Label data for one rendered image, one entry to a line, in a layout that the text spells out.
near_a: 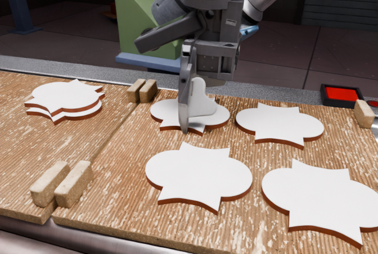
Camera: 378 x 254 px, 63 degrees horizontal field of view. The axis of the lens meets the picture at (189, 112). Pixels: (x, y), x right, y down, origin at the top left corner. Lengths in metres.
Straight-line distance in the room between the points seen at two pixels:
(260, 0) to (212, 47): 0.44
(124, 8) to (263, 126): 0.66
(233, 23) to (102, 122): 0.27
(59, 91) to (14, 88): 0.13
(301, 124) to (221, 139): 0.14
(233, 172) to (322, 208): 0.11
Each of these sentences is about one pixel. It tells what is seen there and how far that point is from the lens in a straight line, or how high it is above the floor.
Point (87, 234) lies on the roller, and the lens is 0.40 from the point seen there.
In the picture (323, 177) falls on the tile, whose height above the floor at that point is 0.95.
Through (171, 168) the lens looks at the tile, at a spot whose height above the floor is 0.95.
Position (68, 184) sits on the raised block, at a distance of 0.40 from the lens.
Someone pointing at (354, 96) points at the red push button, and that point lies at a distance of 0.72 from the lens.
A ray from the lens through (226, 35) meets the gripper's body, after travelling 0.46.
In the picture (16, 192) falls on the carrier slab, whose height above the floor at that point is 0.94.
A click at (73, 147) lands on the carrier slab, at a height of 0.94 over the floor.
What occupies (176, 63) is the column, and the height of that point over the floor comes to 0.87.
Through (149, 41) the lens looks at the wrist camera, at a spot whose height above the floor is 1.07.
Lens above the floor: 1.22
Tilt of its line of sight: 30 degrees down
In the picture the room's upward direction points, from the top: straight up
